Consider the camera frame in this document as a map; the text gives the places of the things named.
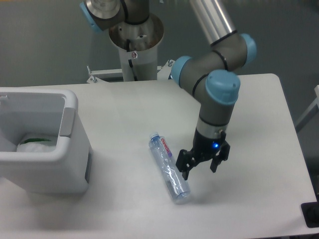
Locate crushed clear plastic bottle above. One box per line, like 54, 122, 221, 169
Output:
149, 132, 190, 204

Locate black cable on pedestal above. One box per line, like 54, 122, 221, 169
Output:
126, 38, 138, 81

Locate white plastic trash can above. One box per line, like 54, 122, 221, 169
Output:
0, 88, 92, 193

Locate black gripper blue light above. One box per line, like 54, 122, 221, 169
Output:
176, 129, 230, 180

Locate white plastic bag green strip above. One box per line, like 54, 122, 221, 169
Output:
16, 137, 57, 153

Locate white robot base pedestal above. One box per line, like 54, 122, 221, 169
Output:
109, 13, 164, 82

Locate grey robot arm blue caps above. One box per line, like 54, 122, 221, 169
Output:
80, 0, 257, 179

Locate white metal frame bracket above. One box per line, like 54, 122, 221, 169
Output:
86, 65, 124, 84

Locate white frame post right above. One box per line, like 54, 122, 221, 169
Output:
295, 85, 319, 133

